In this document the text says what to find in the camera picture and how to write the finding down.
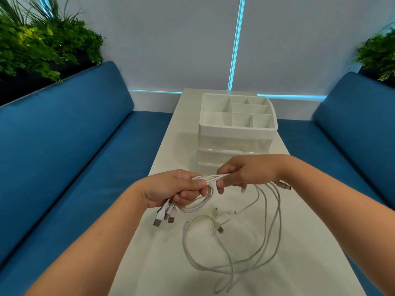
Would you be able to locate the black planter box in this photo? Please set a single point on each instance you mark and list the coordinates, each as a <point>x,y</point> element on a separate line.
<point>27,84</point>
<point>370,73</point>

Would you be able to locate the blue sofa backrest cushion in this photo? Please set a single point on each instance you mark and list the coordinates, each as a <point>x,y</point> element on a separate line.
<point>361,129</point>
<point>61,144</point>

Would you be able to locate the person's right forearm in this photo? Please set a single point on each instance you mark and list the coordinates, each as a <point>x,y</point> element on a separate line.
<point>339,212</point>

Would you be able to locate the person's left hand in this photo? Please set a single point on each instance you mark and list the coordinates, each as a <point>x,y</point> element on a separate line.
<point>163,188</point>

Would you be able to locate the white roller blind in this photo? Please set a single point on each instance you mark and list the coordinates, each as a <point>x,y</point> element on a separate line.
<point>169,43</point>

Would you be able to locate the white plastic desk organizer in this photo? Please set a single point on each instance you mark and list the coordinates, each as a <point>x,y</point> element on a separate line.
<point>234,118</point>

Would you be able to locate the person's right hand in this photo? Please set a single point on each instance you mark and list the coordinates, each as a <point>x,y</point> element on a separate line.
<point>253,169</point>

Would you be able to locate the person's left forearm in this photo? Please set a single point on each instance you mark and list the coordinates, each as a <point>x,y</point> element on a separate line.
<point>92,243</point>

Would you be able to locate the large green leafy plant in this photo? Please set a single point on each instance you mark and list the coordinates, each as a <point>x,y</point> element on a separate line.
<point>34,40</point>

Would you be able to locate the person's left thumb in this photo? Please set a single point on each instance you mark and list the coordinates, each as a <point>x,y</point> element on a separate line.
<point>193,181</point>

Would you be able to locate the person's right thumb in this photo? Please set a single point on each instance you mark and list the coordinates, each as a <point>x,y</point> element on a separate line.
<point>221,184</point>

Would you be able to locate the clear plastic drawer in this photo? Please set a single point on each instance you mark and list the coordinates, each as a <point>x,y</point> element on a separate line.
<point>216,156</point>
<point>234,144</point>
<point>206,168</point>

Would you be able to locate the small green leafy plant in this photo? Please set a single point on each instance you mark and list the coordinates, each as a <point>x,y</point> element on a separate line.
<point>378,52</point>

